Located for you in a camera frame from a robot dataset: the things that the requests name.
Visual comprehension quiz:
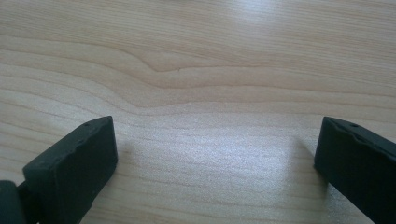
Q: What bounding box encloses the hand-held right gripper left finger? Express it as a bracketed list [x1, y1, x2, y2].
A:
[18, 116, 119, 224]

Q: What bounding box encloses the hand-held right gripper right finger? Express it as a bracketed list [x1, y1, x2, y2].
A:
[313, 116, 396, 224]

